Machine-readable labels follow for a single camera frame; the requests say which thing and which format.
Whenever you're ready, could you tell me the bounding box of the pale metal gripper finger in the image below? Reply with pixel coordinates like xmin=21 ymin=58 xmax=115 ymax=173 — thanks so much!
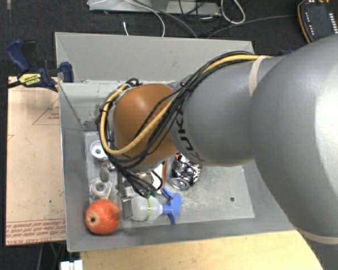
xmin=99 ymin=161 xmax=116 ymax=183
xmin=121 ymin=196 xmax=135 ymax=219

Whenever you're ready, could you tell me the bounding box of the orange fruit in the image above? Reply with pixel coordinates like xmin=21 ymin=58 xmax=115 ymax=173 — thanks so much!
xmin=84 ymin=198 xmax=122 ymax=236

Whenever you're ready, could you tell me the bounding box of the clear spray bottle, blue nozzle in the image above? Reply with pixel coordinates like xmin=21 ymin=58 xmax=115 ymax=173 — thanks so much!
xmin=130 ymin=187 xmax=183 ymax=226

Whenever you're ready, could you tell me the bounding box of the clear plastic cup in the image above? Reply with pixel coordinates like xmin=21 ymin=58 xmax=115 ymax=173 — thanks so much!
xmin=89 ymin=178 xmax=112 ymax=200

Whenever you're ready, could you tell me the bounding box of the grey metal bin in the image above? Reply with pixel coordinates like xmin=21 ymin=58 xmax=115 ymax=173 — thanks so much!
xmin=55 ymin=31 xmax=296 ymax=253

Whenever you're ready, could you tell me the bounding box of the brown cardboard board, red print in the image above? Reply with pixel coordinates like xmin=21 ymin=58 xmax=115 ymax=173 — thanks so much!
xmin=5 ymin=76 xmax=67 ymax=247

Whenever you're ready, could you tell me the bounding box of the crushed shiny metal can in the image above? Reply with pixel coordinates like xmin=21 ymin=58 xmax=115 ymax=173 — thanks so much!
xmin=168 ymin=152 xmax=203 ymax=191

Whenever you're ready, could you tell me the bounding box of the white plastic cup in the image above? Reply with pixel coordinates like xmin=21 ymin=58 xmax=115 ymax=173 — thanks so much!
xmin=90 ymin=139 xmax=110 ymax=161

